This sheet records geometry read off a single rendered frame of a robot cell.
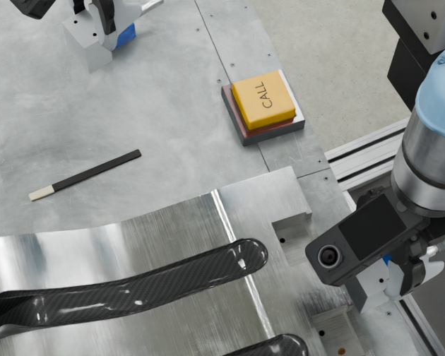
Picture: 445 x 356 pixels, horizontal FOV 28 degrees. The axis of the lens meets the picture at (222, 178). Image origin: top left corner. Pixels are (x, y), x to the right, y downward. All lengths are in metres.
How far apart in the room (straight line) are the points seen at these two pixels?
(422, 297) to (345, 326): 0.75
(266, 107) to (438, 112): 0.42
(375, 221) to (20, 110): 0.49
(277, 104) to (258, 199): 0.16
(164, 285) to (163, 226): 0.06
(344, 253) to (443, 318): 0.85
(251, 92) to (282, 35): 1.11
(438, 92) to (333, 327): 0.34
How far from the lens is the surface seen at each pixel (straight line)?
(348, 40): 2.18
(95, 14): 1.05
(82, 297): 0.89
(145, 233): 0.92
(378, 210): 0.81
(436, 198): 0.75
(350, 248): 0.82
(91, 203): 1.04
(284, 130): 1.07
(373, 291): 0.95
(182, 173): 1.05
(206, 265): 0.91
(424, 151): 0.71
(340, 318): 0.92
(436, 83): 0.66
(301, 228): 0.95
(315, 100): 2.07
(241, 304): 0.89
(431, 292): 1.67
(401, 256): 0.85
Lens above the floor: 1.72
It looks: 62 degrees down
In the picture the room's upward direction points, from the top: 2 degrees clockwise
